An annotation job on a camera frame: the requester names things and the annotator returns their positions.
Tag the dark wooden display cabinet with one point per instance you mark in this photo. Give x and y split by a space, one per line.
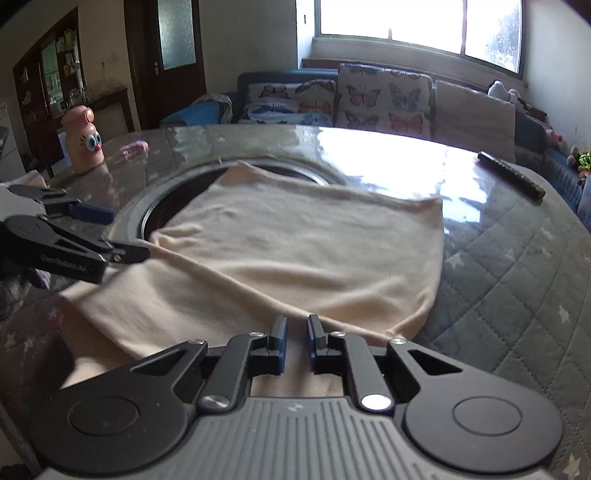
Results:
46 92

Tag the beige cloth garment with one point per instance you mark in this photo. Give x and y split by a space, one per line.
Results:
286 258

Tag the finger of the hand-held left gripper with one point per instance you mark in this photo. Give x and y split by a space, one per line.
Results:
94 213
131 254

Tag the dark wooden door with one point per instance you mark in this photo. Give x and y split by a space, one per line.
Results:
171 60

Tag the window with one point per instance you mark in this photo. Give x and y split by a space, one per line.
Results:
415 23

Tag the pink bottle toy with eyes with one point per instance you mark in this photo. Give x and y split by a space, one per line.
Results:
85 138

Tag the butterfly print cushion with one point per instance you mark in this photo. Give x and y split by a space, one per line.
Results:
291 99
385 104

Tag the pink plush toy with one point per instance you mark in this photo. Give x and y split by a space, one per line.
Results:
552 136

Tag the small pink toy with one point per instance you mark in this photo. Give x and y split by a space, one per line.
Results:
135 148

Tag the dark wooden side table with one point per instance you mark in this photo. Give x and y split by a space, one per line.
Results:
113 110

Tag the white plush toy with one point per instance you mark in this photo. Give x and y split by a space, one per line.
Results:
501 90

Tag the beige cushion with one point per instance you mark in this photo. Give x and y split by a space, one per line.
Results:
475 120

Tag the blue folded blanket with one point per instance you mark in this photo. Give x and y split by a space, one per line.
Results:
203 110

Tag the black remote control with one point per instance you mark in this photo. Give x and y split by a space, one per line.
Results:
512 177

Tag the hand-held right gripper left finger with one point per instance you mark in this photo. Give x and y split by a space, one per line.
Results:
278 347

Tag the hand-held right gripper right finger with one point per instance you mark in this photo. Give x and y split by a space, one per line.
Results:
313 351

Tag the blue sofa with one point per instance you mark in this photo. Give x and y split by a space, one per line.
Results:
535 134

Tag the green toy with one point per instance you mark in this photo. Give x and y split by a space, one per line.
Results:
584 161

